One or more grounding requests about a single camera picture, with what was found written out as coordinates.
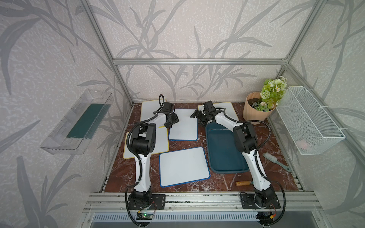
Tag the clear plastic wall shelf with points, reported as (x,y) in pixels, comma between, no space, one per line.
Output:
(74,132)

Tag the yellow framed whiteboard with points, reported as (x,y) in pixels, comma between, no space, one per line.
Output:
(148,108)
(162,144)
(228,109)

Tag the blue framed whiteboard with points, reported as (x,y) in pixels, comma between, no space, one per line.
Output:
(183,166)
(187,128)

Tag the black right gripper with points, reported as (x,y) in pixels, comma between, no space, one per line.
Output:
(198,112)

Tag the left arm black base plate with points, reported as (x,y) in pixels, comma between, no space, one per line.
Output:
(139,200)

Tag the dark teal storage tray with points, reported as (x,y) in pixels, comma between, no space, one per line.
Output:
(223,156)

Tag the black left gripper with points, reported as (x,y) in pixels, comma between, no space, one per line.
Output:
(176,120)

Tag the green white artificial flowers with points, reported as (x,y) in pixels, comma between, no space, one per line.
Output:
(271,94)

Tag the green circuit board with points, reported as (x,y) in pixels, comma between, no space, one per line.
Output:
(145,216)

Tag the yellow framed whiteboard near left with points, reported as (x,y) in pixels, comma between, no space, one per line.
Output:
(162,144)

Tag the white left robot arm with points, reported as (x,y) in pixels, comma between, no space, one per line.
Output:
(141,142)

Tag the yellow framed whiteboard far left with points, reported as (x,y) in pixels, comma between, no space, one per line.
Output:
(148,108)

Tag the pink object in basket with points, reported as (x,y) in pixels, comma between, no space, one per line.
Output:
(303,145)

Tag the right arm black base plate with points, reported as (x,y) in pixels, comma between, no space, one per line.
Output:
(259,201)

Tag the white wire mesh basket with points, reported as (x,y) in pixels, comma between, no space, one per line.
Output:
(305,118)

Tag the right circuit board with wires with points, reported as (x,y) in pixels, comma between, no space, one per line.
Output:
(265,218)

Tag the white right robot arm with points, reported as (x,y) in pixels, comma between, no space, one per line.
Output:
(246,143)

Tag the aluminium front rail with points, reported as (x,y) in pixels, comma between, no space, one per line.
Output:
(199,202)

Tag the yellow framed whiteboard right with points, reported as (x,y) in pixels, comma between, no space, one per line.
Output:
(228,109)

